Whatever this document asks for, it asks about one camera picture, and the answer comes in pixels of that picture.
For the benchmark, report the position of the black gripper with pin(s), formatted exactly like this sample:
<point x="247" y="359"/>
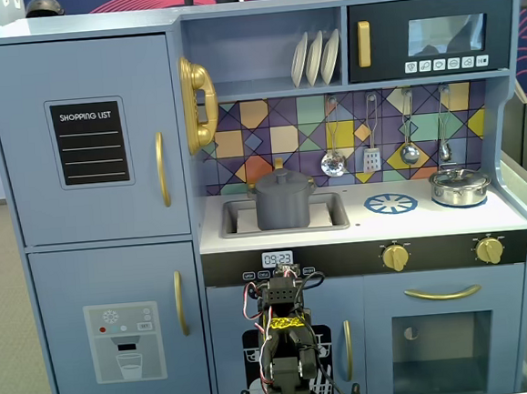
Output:
<point x="286" y="269"/>

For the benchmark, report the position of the gray pot lid with knob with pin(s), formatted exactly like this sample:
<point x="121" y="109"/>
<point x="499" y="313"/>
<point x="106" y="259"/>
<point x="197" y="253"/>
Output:
<point x="283" y="184"/>

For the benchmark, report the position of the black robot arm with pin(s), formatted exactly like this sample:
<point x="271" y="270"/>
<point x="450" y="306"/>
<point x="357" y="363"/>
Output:
<point x="286" y="373"/>

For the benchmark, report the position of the blue dishwasher door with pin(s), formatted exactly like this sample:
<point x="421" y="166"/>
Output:
<point x="226" y="309"/>

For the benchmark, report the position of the gray toy cooking pot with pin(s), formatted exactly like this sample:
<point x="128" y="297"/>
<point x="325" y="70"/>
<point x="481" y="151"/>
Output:
<point x="283" y="209"/>

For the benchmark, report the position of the blue oven door with window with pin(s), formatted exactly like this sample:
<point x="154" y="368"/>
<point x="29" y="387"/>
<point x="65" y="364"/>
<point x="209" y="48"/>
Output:
<point x="376" y="297"/>

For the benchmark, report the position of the gray toy sink basin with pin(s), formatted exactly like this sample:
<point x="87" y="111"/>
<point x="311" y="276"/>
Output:
<point x="337" y="209"/>

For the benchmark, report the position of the gold toy faucet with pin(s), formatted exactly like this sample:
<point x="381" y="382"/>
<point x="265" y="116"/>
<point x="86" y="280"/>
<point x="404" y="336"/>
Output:
<point x="278" y="164"/>

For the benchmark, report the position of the gold stove knob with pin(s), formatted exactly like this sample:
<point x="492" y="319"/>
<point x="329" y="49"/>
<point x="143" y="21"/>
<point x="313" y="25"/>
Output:
<point x="396" y="257"/>
<point x="490" y="250"/>

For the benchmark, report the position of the steel toy skimmer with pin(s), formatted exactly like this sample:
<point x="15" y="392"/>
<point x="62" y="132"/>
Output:
<point x="334" y="164"/>

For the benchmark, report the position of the colourful mosaic backsplash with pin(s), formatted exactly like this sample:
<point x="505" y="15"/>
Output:
<point x="258" y="133"/>

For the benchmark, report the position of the steel toy spatula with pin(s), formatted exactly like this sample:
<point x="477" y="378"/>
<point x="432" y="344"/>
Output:
<point x="372" y="160"/>

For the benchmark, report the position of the blue freezer door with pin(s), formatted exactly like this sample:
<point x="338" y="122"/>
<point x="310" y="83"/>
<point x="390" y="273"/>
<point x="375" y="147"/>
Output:
<point x="60" y="286"/>

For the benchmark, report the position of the gold toy telephone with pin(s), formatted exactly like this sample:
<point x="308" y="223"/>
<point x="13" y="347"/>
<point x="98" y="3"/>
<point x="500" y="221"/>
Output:
<point x="199" y="101"/>

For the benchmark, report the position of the steel toy ladle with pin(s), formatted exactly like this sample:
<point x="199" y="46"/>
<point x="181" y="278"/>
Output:
<point x="409" y="153"/>

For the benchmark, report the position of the black shopping list board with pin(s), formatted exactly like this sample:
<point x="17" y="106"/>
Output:
<point x="90" y="142"/>

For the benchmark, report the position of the shiny steel toy pot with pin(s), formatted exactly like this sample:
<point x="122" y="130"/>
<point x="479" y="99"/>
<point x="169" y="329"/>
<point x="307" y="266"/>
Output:
<point x="460" y="196"/>

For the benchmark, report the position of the steel toy spoon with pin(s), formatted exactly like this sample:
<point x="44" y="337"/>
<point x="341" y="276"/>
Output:
<point x="444" y="151"/>

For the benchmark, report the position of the white toy plate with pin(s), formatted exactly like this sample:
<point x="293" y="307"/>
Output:
<point x="314" y="60"/>
<point x="330" y="57"/>
<point x="299" y="62"/>

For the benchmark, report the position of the blue wooden toy kitchen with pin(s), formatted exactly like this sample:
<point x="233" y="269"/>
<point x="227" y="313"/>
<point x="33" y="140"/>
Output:
<point x="256" y="51"/>

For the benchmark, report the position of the blue fridge door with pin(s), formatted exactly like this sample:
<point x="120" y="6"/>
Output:
<point x="25" y="179"/>

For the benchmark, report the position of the black toy microwave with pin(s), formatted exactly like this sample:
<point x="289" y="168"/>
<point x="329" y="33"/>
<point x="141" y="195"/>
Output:
<point x="381" y="14"/>

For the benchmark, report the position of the black helmet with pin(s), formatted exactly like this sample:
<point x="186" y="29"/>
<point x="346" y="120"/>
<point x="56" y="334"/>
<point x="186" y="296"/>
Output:
<point x="43" y="6"/>

